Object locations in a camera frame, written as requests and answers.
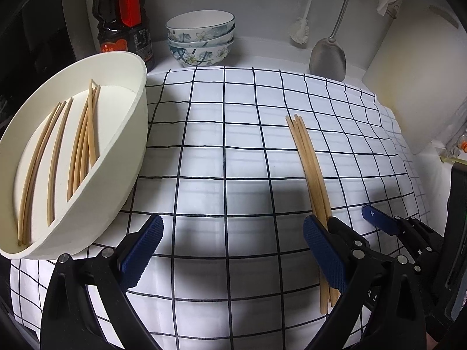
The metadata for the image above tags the cream cutting board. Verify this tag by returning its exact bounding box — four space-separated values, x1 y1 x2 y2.
363 0 466 154

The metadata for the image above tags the middle floral bowl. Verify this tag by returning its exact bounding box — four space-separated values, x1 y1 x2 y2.
167 25 235 48

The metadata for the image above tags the white dish brush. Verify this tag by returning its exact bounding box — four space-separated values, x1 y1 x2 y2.
289 0 313 46

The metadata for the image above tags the bottom floral bowl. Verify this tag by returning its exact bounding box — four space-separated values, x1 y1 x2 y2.
169 40 234 67

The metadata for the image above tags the gas valve fitting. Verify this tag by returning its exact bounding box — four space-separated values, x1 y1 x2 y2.
439 130 467 165

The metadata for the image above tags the top floral bowl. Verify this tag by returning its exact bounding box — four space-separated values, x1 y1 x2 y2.
165 10 235 42

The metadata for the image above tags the floral bowl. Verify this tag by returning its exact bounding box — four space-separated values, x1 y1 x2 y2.
167 25 235 48
165 10 235 42
169 40 234 67

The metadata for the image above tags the cream oval tray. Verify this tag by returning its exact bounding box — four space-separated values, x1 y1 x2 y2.
1 51 148 260

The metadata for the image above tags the dark soy sauce bottle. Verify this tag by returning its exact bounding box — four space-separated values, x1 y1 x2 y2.
93 0 155 71

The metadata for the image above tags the steel spatula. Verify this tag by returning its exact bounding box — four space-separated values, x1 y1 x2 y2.
309 0 349 81

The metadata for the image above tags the white black grid cloth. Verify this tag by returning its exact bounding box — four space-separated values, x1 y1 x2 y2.
10 66 428 349

